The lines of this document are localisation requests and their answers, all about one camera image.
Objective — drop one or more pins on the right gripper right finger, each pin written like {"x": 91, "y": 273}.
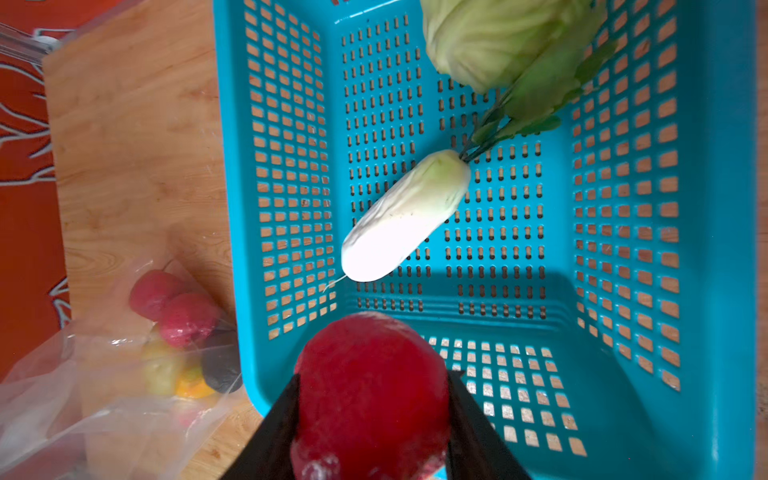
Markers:
{"x": 475, "y": 451}

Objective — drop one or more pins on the teal plastic basket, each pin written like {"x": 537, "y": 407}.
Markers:
{"x": 597, "y": 287}

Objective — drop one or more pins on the clear zip top bag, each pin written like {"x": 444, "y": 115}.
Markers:
{"x": 77, "y": 406}

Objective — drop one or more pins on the green cabbage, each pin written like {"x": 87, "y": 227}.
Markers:
{"x": 488, "y": 44}

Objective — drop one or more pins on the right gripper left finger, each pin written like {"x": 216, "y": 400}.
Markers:
{"x": 267, "y": 455}

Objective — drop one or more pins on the red fruit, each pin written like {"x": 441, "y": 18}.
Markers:
{"x": 152, "y": 291}
{"x": 373, "y": 402}
{"x": 188, "y": 318}

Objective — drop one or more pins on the orange yellow mango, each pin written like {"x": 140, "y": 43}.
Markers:
{"x": 192, "y": 385}

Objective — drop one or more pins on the white radish with leaves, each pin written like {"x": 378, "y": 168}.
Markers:
{"x": 426, "y": 196}

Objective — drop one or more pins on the dark avocado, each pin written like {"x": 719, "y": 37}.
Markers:
{"x": 220, "y": 362}

